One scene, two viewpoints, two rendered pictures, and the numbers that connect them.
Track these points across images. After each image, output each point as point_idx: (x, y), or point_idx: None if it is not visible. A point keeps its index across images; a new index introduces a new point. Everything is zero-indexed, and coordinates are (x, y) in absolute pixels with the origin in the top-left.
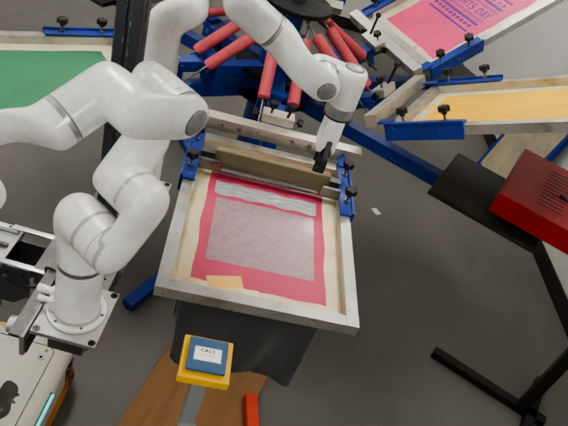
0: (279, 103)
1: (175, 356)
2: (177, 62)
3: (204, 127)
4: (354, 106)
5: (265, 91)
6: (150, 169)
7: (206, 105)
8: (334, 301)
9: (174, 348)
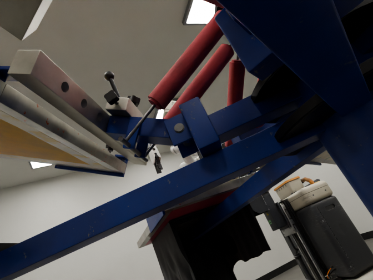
0: (221, 144)
1: (233, 279)
2: None
3: (171, 151)
4: None
5: None
6: (184, 161)
7: (170, 147)
8: None
9: (232, 273)
